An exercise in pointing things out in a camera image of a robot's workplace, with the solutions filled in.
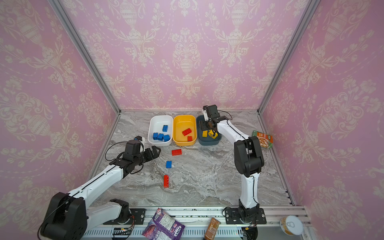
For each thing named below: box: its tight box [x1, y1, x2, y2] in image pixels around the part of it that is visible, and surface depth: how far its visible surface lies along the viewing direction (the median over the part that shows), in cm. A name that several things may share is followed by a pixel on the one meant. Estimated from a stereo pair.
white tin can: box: [279, 215, 304, 236], surface depth 69 cm
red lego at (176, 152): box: [171, 149, 183, 156], surface depth 99 cm
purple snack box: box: [142, 208, 186, 240], surface depth 70 cm
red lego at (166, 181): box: [163, 174, 170, 189], surface depth 85 cm
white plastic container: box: [147, 115, 173, 147], surface depth 105 cm
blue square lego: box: [152, 132, 159, 140], surface depth 105 cm
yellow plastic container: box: [172, 114, 198, 147], surface depth 109 cm
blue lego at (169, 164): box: [166, 160, 173, 169], surface depth 94 cm
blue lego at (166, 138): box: [163, 134, 171, 142], surface depth 105 cm
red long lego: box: [182, 128, 192, 137], surface depth 108 cm
